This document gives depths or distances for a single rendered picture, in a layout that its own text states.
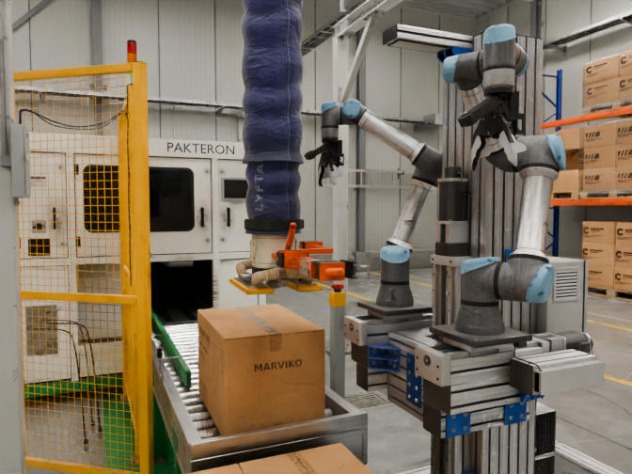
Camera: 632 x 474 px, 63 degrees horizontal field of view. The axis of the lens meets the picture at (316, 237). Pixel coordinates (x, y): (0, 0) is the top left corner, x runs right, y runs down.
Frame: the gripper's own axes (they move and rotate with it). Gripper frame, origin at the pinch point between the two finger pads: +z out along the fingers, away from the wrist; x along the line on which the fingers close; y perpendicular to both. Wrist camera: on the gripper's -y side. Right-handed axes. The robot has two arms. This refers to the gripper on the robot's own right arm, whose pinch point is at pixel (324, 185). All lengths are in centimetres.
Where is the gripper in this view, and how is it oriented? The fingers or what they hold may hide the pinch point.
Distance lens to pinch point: 223.5
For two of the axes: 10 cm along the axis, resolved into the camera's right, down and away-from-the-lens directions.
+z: 0.0, 10.0, 0.5
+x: -4.0, -0.5, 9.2
